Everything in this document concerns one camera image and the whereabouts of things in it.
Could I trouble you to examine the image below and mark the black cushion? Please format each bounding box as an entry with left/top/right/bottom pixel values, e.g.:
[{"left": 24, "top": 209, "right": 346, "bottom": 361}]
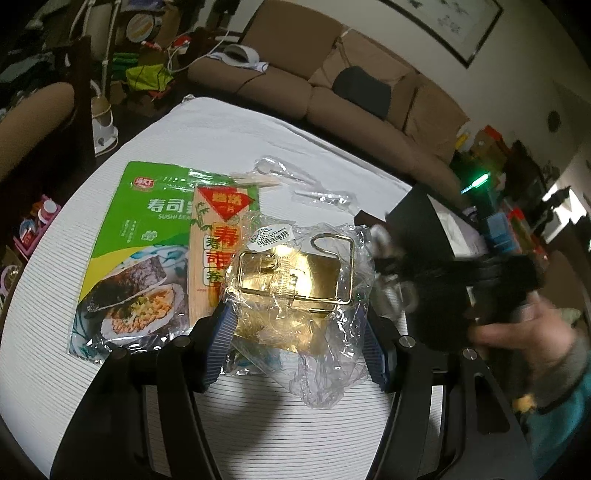
[{"left": 332, "top": 66, "right": 393, "bottom": 121}]

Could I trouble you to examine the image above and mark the white cap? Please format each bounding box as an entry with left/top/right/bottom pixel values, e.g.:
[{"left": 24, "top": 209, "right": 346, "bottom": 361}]
[{"left": 208, "top": 44, "right": 269, "bottom": 72}]

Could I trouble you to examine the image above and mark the framed wall picture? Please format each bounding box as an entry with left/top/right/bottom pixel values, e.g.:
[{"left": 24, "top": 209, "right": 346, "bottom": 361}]
[{"left": 379, "top": 0, "right": 505, "bottom": 70}]

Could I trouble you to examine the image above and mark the beige pillow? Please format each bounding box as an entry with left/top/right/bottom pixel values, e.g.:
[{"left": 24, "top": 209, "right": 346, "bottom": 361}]
[{"left": 308, "top": 28, "right": 411, "bottom": 93}]

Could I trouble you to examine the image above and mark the person's right hand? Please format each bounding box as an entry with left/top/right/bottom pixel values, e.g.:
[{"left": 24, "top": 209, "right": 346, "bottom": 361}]
[{"left": 471, "top": 291, "right": 583, "bottom": 365}]

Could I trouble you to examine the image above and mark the brown padded chair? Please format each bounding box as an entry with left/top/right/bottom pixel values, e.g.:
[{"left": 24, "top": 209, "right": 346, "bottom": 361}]
[{"left": 0, "top": 82, "right": 77, "bottom": 185}]

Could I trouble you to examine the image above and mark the brown sofa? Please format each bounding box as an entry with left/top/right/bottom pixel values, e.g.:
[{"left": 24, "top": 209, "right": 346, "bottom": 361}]
[{"left": 187, "top": 0, "right": 472, "bottom": 185}]

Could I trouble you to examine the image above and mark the dark wooden cabinet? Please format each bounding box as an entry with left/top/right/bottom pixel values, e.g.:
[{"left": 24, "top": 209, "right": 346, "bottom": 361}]
[{"left": 505, "top": 141, "right": 559, "bottom": 204}]

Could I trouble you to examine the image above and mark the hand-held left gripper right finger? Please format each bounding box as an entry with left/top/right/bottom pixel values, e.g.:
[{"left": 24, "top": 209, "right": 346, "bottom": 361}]
[{"left": 362, "top": 307, "right": 546, "bottom": 480}]

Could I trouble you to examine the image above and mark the green cloth bag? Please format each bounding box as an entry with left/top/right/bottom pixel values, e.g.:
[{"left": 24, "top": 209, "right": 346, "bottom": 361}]
[{"left": 124, "top": 62, "right": 171, "bottom": 90}]

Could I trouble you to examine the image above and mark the white clothes steamer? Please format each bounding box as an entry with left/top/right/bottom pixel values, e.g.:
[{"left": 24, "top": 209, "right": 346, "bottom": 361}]
[{"left": 83, "top": 0, "right": 122, "bottom": 155}]

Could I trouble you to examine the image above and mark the green seaweed packet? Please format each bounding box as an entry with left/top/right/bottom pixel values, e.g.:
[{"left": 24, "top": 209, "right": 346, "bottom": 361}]
[{"left": 68, "top": 161, "right": 236, "bottom": 365}]

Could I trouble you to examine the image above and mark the pink toy rack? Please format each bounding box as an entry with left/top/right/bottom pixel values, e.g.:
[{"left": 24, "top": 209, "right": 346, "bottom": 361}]
[{"left": 13, "top": 194, "right": 63, "bottom": 257}]

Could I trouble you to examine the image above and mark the orange cardboard box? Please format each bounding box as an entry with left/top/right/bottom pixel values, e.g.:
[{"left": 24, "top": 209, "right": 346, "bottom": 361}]
[{"left": 471, "top": 124, "right": 509, "bottom": 162}]

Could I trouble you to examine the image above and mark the person's right forearm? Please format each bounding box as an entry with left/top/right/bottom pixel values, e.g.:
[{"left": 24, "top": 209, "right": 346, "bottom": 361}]
[{"left": 512, "top": 332, "right": 591, "bottom": 476}]

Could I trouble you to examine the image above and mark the bamboo sushi mat package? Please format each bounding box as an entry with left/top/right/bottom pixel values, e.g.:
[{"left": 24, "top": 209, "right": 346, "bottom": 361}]
[{"left": 188, "top": 182, "right": 262, "bottom": 324}]

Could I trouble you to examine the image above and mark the bundle of wooden toothpicks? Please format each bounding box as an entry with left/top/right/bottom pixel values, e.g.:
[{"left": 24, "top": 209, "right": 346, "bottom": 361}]
[{"left": 228, "top": 173, "right": 280, "bottom": 188}]

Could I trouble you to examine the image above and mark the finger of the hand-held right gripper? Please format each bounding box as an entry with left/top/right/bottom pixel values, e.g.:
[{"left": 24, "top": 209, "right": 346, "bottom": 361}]
[{"left": 372, "top": 224, "right": 419, "bottom": 319}]

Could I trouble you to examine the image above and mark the gold hook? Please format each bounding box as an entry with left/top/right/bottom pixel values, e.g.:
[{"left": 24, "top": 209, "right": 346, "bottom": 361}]
[{"left": 217, "top": 217, "right": 384, "bottom": 409}]

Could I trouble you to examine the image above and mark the black cardboard box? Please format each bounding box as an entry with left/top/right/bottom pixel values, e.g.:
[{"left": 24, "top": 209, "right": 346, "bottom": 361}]
[{"left": 355, "top": 182, "right": 492, "bottom": 273}]

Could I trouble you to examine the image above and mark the clear wrapped plastic spoon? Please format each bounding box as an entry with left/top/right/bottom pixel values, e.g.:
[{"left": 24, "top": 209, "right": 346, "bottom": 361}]
[
  {"left": 254, "top": 157, "right": 319, "bottom": 185},
  {"left": 291, "top": 188, "right": 352, "bottom": 208}
]

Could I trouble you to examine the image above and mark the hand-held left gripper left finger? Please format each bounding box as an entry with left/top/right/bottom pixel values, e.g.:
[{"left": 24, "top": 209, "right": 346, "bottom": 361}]
[{"left": 48, "top": 302, "right": 236, "bottom": 480}]

